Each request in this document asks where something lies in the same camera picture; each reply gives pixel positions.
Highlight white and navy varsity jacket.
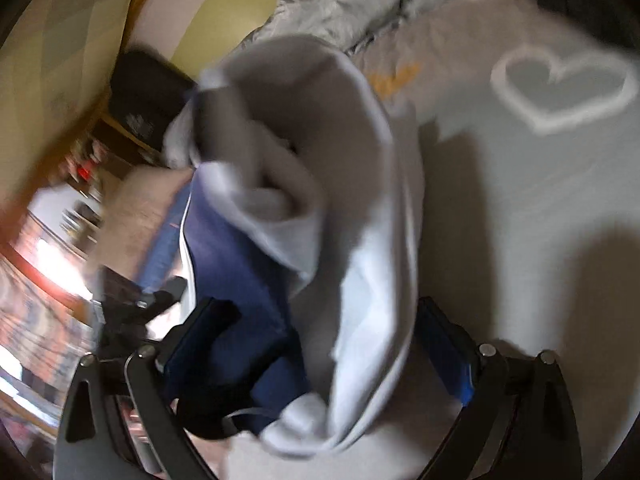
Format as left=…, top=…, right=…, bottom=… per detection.
left=163, top=36, right=424, bottom=457

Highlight blue patterned pillow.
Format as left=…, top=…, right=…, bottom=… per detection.
left=134, top=181, right=191, bottom=292

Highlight beige floral pillow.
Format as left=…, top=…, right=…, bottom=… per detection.
left=82, top=166, right=193, bottom=283

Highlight black hanging bag with logo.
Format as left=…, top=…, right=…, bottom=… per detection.
left=108, top=49, right=195, bottom=152

